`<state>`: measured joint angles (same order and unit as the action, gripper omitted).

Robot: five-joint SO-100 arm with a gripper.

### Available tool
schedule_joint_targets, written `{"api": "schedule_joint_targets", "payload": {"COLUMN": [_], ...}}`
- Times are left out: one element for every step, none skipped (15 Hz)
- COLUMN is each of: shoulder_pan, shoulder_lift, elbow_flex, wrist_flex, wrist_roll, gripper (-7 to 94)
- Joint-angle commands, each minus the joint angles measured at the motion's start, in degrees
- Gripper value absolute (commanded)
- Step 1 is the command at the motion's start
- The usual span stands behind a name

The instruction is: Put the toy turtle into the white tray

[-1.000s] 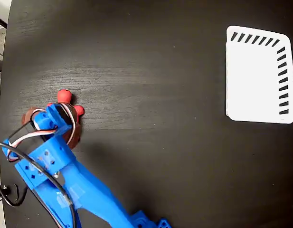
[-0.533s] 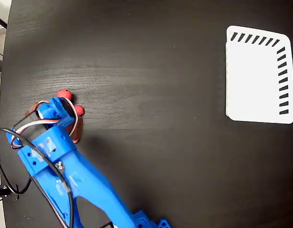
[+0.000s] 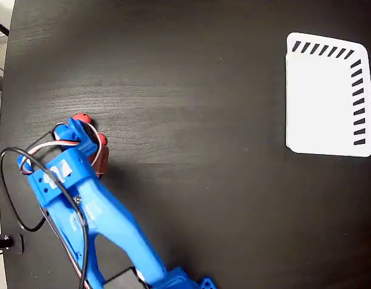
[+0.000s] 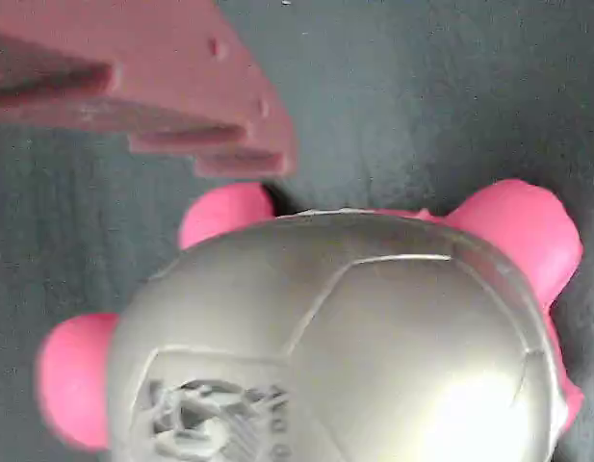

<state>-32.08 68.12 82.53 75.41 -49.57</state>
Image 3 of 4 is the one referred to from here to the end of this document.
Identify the white plastic basket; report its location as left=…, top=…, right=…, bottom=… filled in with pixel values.
left=284, top=32, right=371, bottom=158

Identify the white red black servo wire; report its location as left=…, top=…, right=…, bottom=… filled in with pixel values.
left=20, top=122, right=103, bottom=175

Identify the black camera cable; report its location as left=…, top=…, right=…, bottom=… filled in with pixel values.
left=0, top=146, right=89, bottom=289

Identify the black table clamp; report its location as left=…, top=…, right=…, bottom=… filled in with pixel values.
left=0, top=232, right=25, bottom=256

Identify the red turtle toy gold shell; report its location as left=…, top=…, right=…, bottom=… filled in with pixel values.
left=72, top=113, right=108, bottom=146

